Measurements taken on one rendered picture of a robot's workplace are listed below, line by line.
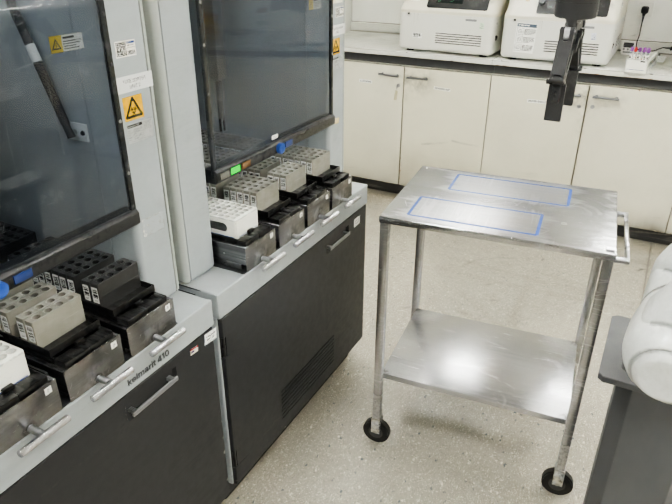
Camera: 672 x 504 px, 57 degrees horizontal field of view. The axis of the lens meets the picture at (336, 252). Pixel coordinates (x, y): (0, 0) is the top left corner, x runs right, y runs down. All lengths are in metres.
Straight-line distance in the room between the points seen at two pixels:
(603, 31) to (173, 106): 2.54
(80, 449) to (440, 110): 2.93
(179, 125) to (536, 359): 1.34
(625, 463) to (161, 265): 1.12
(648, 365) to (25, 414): 1.04
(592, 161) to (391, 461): 2.15
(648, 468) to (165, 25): 1.39
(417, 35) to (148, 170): 2.59
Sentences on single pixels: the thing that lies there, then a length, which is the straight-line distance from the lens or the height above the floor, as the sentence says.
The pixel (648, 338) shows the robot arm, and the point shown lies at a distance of 1.15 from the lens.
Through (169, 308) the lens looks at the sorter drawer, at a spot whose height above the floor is 0.79.
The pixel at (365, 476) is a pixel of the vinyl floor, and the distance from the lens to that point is 2.05.
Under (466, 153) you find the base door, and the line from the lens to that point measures 3.77.
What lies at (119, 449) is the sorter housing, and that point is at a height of 0.55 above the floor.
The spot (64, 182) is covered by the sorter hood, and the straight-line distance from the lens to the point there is 1.21.
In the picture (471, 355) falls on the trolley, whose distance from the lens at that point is 2.09.
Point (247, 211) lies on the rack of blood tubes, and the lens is 1.61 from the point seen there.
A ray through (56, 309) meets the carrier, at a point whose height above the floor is 0.88.
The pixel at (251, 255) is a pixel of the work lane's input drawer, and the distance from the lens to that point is 1.58.
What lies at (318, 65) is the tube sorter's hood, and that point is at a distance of 1.89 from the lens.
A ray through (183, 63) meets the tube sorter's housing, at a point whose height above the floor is 1.25.
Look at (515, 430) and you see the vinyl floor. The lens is 2.28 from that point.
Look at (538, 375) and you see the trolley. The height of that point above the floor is 0.28.
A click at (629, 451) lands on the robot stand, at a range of 1.55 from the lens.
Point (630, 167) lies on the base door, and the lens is 3.63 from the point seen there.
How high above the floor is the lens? 1.50
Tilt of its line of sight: 27 degrees down
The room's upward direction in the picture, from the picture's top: straight up
